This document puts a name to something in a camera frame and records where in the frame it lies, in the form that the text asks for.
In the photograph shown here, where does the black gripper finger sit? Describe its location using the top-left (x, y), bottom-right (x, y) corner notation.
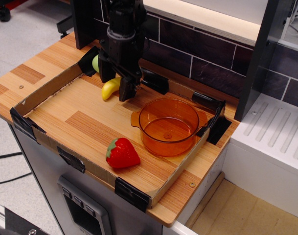
top-left (119, 70), bottom-right (142, 102)
top-left (98, 49), bottom-right (116, 83)

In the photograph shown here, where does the red toy strawberry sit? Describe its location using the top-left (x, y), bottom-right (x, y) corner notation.
top-left (106, 138), bottom-right (140, 168)

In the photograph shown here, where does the dark vertical post right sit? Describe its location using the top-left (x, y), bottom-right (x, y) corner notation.
top-left (234, 0), bottom-right (294, 121)

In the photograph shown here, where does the black floor cable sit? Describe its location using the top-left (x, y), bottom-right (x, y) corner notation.
top-left (0, 151), bottom-right (32, 201)

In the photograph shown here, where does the dark vertical post left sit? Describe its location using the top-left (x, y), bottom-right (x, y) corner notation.
top-left (70, 0), bottom-right (102, 49)

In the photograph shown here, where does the dark vertical post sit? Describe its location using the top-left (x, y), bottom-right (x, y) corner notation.
top-left (234, 0), bottom-right (294, 121)
top-left (70, 0), bottom-right (102, 49)

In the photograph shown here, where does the green toy pear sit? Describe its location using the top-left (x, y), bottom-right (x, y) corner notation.
top-left (92, 55), bottom-right (99, 73)

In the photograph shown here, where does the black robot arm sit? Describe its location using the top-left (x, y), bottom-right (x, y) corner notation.
top-left (98, 0), bottom-right (146, 101)

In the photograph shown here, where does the cardboard fence with black tape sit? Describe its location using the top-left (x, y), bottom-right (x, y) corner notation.
top-left (10, 47), bottom-right (230, 211)

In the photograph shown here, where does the grey toy oven front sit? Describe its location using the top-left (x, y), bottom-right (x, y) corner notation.
top-left (57, 176), bottom-right (112, 235)

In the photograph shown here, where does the yellow toy banana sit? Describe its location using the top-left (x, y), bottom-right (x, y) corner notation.
top-left (101, 77), bottom-right (121, 100)

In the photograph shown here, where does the orange transparent plastic pot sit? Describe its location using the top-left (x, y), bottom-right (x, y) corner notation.
top-left (131, 98), bottom-right (207, 157)

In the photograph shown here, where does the white toy sink drainboard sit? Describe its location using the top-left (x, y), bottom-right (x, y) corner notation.
top-left (230, 94), bottom-right (298, 174)

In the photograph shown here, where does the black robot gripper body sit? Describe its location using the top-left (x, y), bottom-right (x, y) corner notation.
top-left (100, 27), bottom-right (144, 77)

